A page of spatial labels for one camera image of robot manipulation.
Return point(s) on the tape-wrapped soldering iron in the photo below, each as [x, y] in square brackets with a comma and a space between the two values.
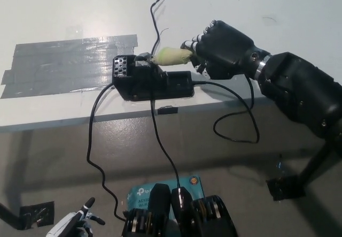
[173, 56]

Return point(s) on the teal tp-link box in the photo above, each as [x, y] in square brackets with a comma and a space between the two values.
[139, 195]

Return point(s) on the black table leg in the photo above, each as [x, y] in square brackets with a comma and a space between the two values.
[312, 164]
[8, 215]

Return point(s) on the black soldering station base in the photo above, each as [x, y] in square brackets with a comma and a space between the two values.
[144, 84]

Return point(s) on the small black tape strip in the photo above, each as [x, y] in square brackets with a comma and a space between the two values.
[168, 110]

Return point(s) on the black floor tape patch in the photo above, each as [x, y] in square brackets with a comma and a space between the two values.
[37, 215]
[286, 189]

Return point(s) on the black robot torso blocks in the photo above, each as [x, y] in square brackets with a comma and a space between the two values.
[160, 207]

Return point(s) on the clear shiny plastic scrap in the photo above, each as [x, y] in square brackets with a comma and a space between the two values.
[280, 164]

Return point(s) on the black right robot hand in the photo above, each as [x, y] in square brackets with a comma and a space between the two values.
[227, 52]

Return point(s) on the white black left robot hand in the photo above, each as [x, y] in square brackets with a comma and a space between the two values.
[69, 223]

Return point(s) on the grey duct tape patch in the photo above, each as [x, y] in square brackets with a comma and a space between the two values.
[64, 65]

